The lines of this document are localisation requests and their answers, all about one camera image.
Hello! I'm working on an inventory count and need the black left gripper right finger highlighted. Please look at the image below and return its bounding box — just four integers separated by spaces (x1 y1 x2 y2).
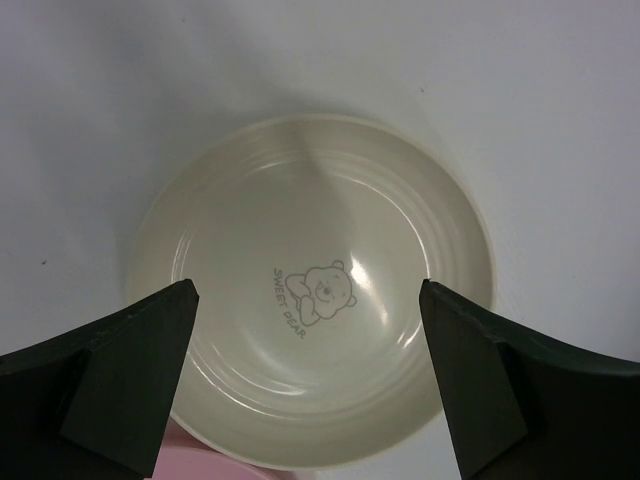
419 280 639 479

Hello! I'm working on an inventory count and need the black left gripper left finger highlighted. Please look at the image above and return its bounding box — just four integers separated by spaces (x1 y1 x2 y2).
1 280 199 479

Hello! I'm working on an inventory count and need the cream plate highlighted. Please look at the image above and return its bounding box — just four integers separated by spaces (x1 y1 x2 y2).
127 115 496 470

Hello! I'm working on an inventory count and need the pink plate front row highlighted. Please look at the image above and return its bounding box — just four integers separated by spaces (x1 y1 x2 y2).
151 419 276 480

